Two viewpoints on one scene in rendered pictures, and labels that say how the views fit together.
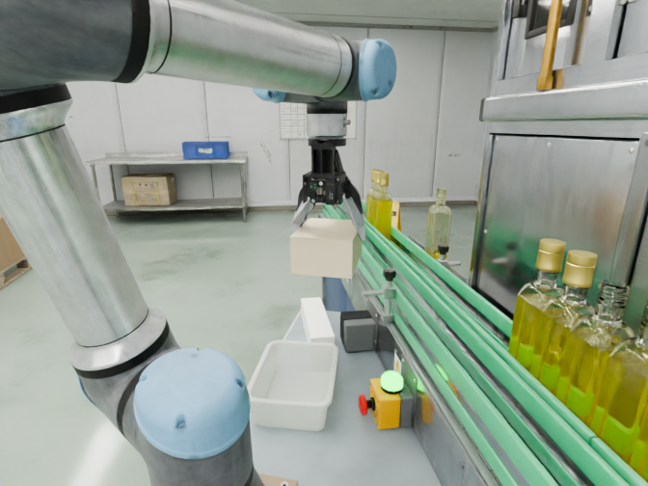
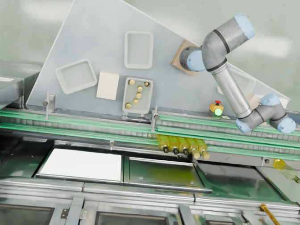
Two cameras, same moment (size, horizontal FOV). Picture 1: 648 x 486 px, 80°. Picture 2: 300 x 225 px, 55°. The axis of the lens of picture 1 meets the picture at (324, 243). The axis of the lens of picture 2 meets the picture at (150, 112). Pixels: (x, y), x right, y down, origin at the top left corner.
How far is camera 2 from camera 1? 1.31 m
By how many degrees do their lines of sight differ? 65
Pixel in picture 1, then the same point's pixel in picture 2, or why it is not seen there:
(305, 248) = (250, 98)
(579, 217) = (223, 184)
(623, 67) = (233, 207)
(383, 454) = (203, 101)
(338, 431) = (214, 92)
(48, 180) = not seen: hidden behind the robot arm
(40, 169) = not seen: hidden behind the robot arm
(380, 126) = not seen: outside the picture
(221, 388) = (195, 67)
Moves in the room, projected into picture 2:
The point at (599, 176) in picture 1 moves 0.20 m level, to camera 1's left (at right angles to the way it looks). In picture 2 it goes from (223, 190) to (236, 159)
